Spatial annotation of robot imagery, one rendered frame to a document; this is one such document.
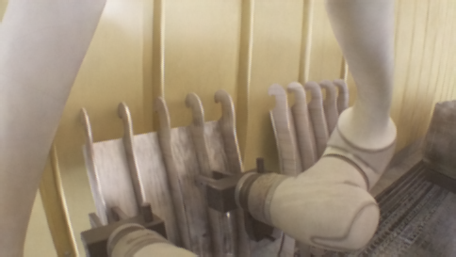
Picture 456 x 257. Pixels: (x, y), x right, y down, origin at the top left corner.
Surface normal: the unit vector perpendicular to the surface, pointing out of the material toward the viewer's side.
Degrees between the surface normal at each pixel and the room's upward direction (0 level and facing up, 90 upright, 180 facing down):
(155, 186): 68
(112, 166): 64
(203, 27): 90
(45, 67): 94
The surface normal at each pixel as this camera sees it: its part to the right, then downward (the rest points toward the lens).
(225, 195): 0.60, 0.06
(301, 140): -0.79, 0.16
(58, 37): 0.75, 0.30
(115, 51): 0.61, 0.28
